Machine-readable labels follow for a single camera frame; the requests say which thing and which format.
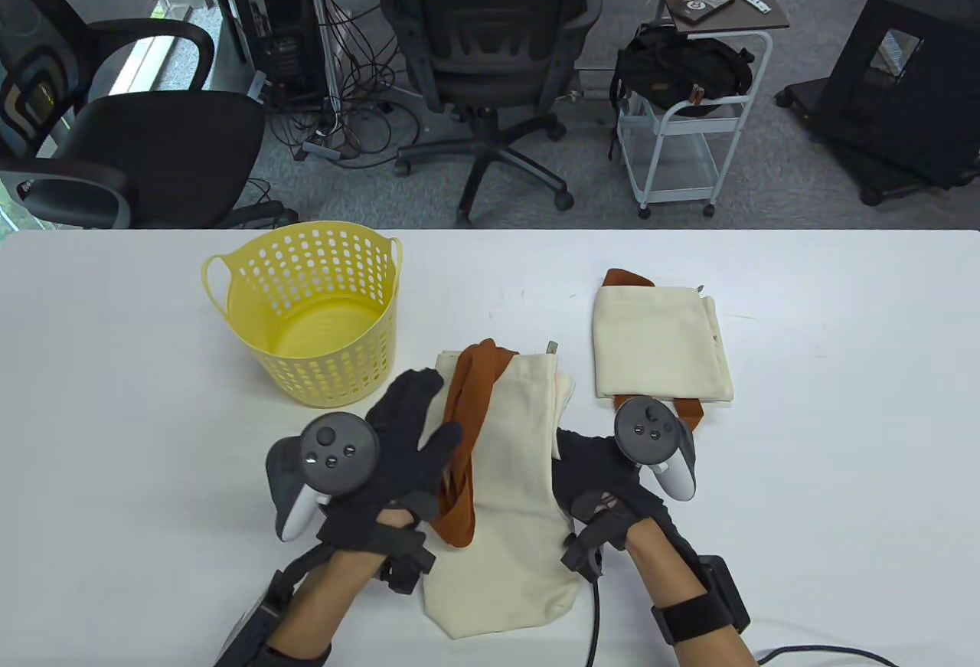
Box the person's right hand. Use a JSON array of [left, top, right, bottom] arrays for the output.
[[553, 428, 675, 545]]

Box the person's left hand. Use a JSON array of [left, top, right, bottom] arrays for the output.
[[314, 368, 464, 557]]

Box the plain cream canvas bag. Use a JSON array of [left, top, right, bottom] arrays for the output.
[[421, 339, 579, 641]]

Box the flower print cream canvas bag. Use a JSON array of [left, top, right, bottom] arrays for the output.
[[592, 269, 736, 430]]

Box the person's right forearm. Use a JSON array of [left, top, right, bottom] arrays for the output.
[[624, 518, 759, 667]]

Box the person's left forearm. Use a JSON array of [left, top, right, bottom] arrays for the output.
[[268, 510, 384, 667]]

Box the grey white left controller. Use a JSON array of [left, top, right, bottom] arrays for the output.
[[266, 413, 381, 543]]

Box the grey white controller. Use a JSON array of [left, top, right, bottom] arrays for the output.
[[266, 413, 381, 543], [614, 397, 697, 502]]

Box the grey white right controller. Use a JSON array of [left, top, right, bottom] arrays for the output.
[[614, 397, 697, 502]]

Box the yellow perforated plastic basket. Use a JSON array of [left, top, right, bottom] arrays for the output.
[[201, 221, 404, 409]]

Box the white rolling cart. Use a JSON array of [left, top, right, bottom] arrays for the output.
[[616, 0, 791, 220]]

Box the black armrest office chair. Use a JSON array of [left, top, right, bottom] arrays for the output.
[[0, 0, 296, 230]]

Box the black backpack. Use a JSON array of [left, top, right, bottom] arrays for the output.
[[610, 24, 756, 116]]

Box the black mesh office chair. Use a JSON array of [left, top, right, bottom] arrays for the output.
[[381, 0, 603, 227]]

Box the black computer tower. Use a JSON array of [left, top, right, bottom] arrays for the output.
[[217, 0, 326, 105]]

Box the black square coaster pad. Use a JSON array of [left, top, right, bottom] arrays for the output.
[[678, 0, 736, 25]]

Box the black wheeled cabinet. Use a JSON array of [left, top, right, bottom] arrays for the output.
[[775, 0, 980, 206]]

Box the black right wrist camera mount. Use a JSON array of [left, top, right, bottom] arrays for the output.
[[561, 510, 636, 584]]

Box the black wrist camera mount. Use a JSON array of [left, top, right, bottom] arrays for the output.
[[561, 510, 636, 584], [375, 525, 437, 595]]

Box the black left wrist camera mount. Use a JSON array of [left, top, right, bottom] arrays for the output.
[[375, 525, 437, 595]]

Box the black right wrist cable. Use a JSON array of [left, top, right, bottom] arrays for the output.
[[586, 579, 904, 667]]

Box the bundle of floor cables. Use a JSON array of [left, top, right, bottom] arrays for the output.
[[264, 0, 426, 170]]

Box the silver metal frame post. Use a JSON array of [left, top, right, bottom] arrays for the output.
[[295, 0, 341, 128]]

